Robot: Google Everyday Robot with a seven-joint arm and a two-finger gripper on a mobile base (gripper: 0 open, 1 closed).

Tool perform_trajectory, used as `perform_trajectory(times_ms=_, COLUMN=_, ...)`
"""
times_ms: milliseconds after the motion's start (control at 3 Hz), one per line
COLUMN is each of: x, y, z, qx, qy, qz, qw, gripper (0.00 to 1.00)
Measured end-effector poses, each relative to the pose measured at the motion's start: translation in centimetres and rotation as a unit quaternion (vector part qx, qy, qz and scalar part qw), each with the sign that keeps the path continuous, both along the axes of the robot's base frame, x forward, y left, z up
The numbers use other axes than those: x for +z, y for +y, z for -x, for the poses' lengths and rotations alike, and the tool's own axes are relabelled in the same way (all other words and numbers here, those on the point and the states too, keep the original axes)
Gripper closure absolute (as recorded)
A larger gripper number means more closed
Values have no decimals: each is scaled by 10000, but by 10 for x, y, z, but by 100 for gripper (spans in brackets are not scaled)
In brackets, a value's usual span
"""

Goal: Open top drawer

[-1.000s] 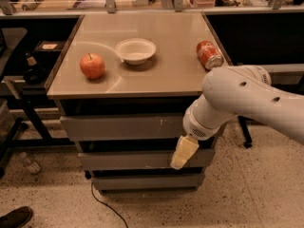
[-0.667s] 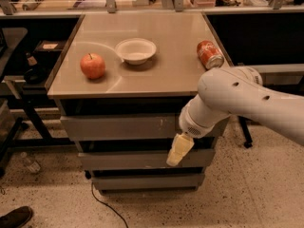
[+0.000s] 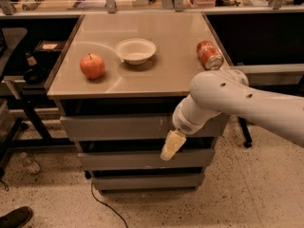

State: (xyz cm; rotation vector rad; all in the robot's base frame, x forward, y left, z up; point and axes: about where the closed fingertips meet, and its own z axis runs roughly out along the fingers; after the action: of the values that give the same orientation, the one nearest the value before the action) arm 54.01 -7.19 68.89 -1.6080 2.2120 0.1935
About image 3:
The grey top drawer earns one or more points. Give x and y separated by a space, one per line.
117 127

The white paper bowl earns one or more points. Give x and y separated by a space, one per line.
135 51

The red soda can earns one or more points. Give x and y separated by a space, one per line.
209 55

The grey drawer cabinet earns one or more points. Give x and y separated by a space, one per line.
117 83

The dark shoe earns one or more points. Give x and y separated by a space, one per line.
16 218

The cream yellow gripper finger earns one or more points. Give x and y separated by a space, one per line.
173 142

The grey middle drawer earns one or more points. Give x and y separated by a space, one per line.
144 160

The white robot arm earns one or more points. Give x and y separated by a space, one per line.
213 92

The clear plastic bottle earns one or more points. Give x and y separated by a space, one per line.
30 163

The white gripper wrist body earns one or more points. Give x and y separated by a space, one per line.
185 123

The red apple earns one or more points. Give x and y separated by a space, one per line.
92 66

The grey bottom drawer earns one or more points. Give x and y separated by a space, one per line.
148 182

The dark round object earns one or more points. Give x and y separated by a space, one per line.
35 75

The black desk frame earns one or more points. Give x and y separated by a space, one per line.
248 140

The grey drawer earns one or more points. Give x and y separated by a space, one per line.
144 160
148 182
117 127

